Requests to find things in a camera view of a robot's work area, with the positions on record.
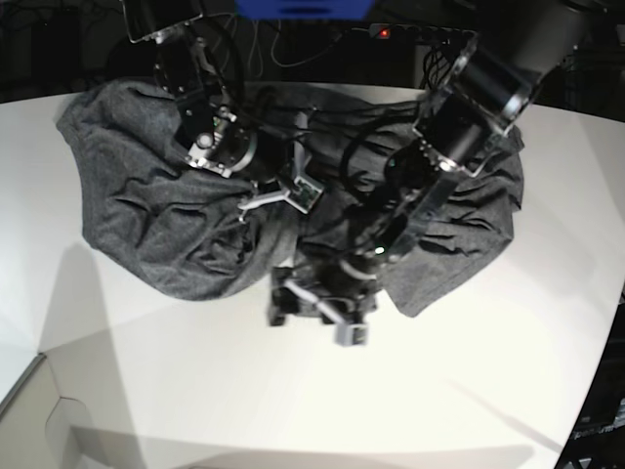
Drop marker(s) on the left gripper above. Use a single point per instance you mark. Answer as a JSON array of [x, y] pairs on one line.
[[340, 291]]

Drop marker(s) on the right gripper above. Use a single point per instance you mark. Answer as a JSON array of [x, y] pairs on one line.
[[276, 168]]

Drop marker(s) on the grey t-shirt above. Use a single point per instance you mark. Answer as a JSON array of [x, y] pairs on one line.
[[180, 230]]

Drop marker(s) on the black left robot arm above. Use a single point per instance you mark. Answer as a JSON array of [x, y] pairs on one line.
[[456, 130]]

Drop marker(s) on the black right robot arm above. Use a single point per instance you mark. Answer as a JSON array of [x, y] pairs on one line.
[[186, 68]]

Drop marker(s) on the blue box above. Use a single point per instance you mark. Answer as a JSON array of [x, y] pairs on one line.
[[304, 9]]

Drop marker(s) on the black power strip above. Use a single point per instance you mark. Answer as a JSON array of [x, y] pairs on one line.
[[418, 34]]

